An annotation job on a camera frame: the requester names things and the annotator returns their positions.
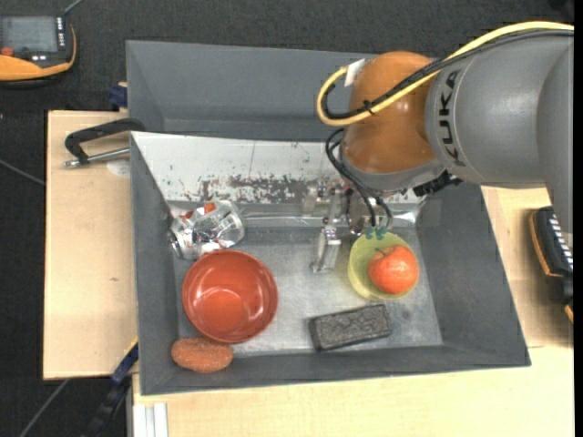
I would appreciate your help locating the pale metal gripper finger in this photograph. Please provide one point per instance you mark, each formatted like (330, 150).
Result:
(333, 248)
(320, 255)

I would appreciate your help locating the yellow-green plate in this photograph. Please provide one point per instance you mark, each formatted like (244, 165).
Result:
(360, 267)

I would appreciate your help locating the red-orange apple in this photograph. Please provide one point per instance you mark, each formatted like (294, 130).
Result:
(394, 271)

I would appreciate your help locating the dark grey sponge block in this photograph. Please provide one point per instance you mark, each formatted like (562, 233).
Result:
(350, 327)

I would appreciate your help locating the red bowl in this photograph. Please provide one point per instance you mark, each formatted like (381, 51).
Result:
(230, 296)

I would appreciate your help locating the grey metal bin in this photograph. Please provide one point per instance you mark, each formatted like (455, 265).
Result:
(291, 89)

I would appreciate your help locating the orange scouring pad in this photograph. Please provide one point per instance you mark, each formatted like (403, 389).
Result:
(201, 355)

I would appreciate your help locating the black cylinder on white bracket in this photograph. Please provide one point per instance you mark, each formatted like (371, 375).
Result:
(439, 184)

